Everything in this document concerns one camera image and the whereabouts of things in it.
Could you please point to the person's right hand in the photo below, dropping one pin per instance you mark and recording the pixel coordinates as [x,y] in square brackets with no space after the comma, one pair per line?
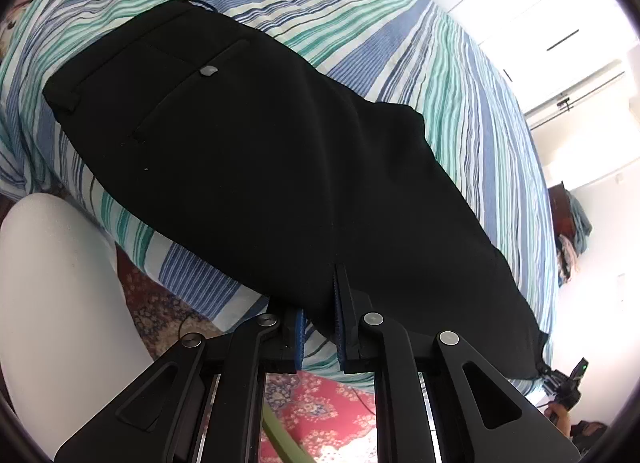
[559,416]

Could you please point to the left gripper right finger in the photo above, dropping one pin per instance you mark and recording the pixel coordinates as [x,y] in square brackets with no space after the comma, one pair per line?
[436,397]

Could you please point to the white rounded chair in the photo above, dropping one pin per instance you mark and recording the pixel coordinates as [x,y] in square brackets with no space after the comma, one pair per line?
[68,342]

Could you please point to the striped blue green bedspread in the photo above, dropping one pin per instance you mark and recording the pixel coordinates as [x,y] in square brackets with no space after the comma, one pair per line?
[403,51]

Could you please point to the white built-in wardrobe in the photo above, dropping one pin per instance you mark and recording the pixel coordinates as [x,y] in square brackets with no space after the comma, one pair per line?
[542,47]

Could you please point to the black pants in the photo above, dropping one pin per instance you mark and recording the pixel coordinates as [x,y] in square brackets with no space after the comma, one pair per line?
[233,146]

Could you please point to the pile of clothes on basket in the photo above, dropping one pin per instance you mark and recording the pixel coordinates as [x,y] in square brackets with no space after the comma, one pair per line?
[568,252]

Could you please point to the red patterned rug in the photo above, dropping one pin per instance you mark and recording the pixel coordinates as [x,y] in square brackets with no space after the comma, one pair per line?
[331,421]

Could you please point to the dark wooden dresser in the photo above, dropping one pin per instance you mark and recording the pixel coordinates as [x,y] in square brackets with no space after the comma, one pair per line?
[563,222]

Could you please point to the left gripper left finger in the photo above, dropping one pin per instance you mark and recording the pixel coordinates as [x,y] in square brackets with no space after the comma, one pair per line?
[199,401]

